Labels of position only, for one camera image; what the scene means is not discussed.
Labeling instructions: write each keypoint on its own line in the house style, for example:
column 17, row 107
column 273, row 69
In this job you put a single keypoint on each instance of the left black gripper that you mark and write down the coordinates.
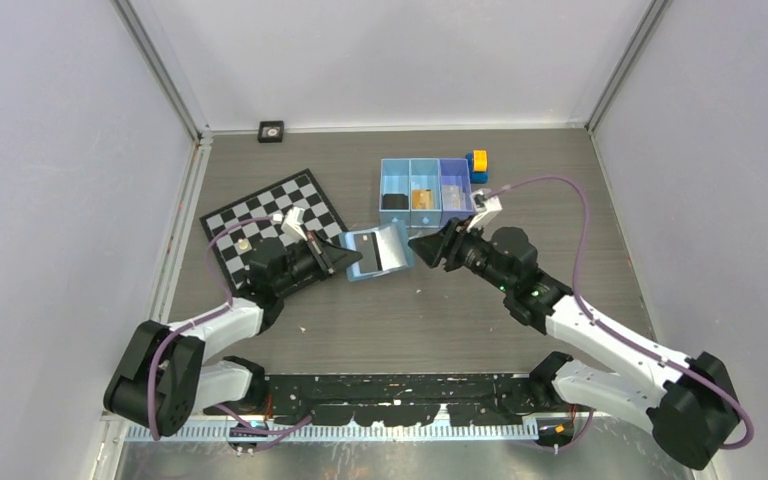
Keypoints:
column 332, row 258

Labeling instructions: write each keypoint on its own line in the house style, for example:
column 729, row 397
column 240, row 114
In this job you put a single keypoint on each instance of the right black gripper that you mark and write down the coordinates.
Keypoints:
column 445, row 245

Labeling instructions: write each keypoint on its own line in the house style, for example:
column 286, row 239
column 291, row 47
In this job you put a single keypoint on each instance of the grey silver card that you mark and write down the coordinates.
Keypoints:
column 384, row 248

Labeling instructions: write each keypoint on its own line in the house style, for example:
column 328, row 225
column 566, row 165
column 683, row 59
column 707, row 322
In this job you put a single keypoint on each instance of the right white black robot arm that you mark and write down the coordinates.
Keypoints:
column 688, row 404

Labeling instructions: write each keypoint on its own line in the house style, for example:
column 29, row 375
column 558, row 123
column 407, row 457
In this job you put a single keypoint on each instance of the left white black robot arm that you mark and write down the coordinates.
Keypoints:
column 166, row 373

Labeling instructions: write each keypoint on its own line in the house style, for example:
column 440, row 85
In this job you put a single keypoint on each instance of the orange card in tray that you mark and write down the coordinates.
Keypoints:
column 422, row 199

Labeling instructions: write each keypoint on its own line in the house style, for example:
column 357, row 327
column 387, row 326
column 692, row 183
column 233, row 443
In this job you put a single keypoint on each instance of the clear item in tray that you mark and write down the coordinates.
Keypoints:
column 454, row 198

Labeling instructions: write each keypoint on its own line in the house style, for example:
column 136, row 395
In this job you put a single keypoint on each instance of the blue compartment organizer tray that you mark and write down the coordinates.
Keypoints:
column 403, row 175

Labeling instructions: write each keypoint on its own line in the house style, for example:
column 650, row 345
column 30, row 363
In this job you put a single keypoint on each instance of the black item in tray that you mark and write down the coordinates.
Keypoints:
column 394, row 201

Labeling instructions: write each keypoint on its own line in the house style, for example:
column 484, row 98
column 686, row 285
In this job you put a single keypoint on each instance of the black white chessboard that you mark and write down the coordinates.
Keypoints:
column 241, row 219

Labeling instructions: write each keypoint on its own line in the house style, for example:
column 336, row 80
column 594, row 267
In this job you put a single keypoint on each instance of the blue and orange toy block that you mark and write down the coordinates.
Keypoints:
column 477, row 161

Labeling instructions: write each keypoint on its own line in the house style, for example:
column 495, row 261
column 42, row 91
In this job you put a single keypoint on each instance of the small black square box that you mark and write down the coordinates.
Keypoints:
column 271, row 131

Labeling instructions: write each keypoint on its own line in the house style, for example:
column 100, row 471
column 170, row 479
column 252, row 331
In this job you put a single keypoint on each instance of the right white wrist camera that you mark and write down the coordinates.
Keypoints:
column 487, row 206

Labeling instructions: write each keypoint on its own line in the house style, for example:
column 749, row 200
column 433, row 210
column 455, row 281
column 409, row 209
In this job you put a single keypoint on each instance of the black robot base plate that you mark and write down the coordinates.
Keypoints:
column 398, row 400

